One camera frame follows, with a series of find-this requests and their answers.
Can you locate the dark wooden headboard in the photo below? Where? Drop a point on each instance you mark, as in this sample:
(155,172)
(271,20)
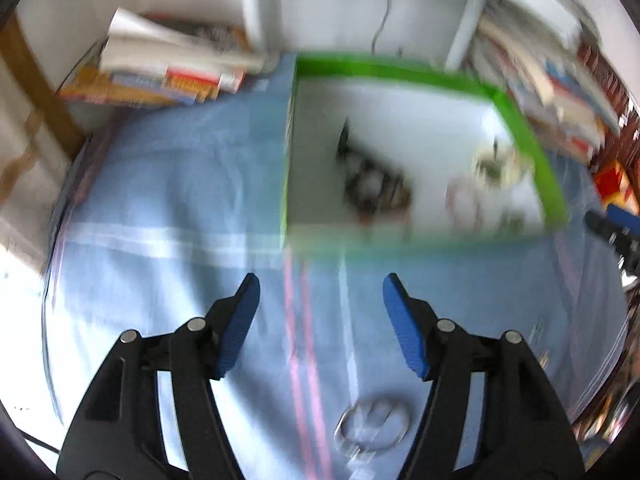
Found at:
(617,95)

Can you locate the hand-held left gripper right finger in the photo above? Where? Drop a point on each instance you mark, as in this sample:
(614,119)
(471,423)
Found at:
(406,332)

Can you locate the silver bangle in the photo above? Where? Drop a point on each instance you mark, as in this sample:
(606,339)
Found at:
(342,422)

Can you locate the grey desktop riser shelf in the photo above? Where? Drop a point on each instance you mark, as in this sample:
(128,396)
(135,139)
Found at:
(310,5)

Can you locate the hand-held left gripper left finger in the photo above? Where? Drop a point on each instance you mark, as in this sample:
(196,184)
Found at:
(240,330)

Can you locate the green cardboard box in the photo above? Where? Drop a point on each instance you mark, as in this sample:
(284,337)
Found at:
(525,125)

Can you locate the blue plaid tablecloth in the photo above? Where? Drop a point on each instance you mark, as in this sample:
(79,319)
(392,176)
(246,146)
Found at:
(175,185)

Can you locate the white wrist watch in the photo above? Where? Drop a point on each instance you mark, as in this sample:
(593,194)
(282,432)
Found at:
(502,165)

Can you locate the slanted stack of colourful books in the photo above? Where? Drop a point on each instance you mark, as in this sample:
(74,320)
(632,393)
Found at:
(165,70)

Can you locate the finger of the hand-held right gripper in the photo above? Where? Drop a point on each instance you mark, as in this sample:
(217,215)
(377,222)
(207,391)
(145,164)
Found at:
(625,217)
(607,232)

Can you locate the flat stack of books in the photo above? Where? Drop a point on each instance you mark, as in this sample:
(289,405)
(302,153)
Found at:
(545,75)

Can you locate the yellow red gift bag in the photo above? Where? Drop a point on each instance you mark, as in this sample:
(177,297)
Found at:
(611,180)

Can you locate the black wrist watch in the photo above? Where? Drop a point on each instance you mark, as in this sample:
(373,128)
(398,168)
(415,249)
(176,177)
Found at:
(350,147)

